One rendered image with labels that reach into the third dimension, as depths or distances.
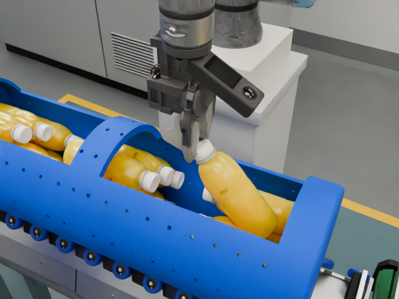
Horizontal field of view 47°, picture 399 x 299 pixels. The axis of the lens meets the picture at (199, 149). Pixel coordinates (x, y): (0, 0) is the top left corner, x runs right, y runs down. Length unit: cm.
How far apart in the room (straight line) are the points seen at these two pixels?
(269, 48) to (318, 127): 187
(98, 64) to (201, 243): 257
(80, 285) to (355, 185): 185
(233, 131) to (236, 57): 19
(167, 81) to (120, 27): 227
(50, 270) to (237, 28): 72
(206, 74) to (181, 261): 33
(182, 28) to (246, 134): 57
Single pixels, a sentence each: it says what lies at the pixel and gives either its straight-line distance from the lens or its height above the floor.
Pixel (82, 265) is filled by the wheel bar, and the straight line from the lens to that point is 107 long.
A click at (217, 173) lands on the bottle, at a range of 75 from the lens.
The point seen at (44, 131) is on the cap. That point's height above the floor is 112.
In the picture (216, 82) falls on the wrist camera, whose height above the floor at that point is 144.
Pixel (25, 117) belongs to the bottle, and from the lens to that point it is 113.
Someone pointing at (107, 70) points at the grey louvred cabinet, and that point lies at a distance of 320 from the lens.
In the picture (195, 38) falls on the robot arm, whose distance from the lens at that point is 62.
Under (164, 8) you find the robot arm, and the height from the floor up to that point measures 153.
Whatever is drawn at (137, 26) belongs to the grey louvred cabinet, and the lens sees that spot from 284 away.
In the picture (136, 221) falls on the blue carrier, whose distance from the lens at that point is 81.
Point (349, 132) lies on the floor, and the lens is 299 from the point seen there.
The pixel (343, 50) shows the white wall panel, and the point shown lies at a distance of 372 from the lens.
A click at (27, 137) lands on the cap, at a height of 115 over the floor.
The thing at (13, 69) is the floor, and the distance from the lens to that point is 374.
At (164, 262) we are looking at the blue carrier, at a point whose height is 112.
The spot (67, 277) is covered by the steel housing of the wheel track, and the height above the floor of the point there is 87.
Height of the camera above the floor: 178
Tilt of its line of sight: 41 degrees down
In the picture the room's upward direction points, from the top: straight up
